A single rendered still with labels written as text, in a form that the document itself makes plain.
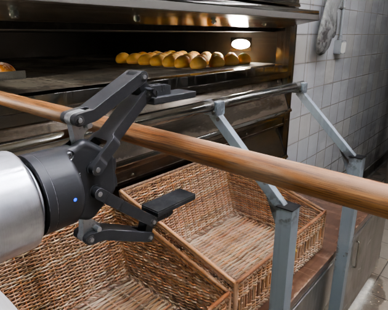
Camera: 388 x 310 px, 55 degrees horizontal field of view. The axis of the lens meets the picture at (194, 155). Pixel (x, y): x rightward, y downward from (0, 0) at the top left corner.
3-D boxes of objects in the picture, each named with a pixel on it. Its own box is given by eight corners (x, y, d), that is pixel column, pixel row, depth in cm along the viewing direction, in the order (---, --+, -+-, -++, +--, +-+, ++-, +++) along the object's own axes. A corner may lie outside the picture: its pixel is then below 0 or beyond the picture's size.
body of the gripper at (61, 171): (-1, 143, 34) (87, 125, 40) (13, 226, 36) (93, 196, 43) (39, 161, 29) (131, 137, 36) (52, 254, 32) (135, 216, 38)
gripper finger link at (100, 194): (100, 184, 36) (92, 197, 36) (163, 221, 45) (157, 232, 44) (77, 174, 39) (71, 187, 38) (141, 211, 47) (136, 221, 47)
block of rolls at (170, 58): (112, 63, 199) (111, 52, 198) (173, 58, 234) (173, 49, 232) (198, 69, 162) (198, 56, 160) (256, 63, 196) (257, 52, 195)
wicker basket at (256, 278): (119, 262, 127) (114, 189, 119) (220, 208, 167) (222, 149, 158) (234, 336, 96) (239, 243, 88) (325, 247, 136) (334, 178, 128)
